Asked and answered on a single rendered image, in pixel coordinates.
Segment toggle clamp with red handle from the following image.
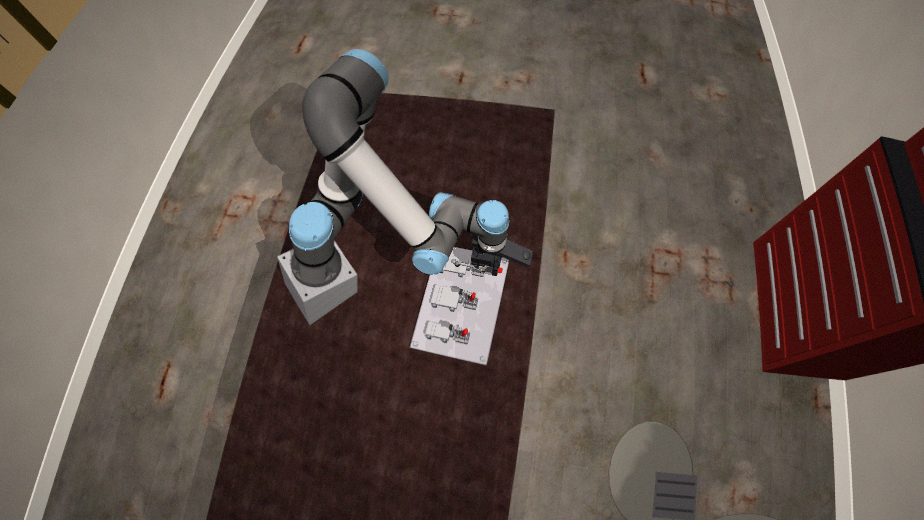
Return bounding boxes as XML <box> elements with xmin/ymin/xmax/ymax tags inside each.
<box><xmin>449</xmin><ymin>324</ymin><xmax>470</xmax><ymax>344</ymax></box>
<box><xmin>453</xmin><ymin>259</ymin><xmax>503</xmax><ymax>277</ymax></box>
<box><xmin>459</xmin><ymin>289</ymin><xmax>478</xmax><ymax>310</ymax></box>

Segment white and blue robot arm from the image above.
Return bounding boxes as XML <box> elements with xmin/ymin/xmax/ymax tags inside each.
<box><xmin>289</xmin><ymin>49</ymin><xmax>533</xmax><ymax>287</ymax></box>

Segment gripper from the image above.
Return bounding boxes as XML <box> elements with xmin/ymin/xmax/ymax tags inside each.
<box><xmin>471</xmin><ymin>233</ymin><xmax>504</xmax><ymax>276</ymax></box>

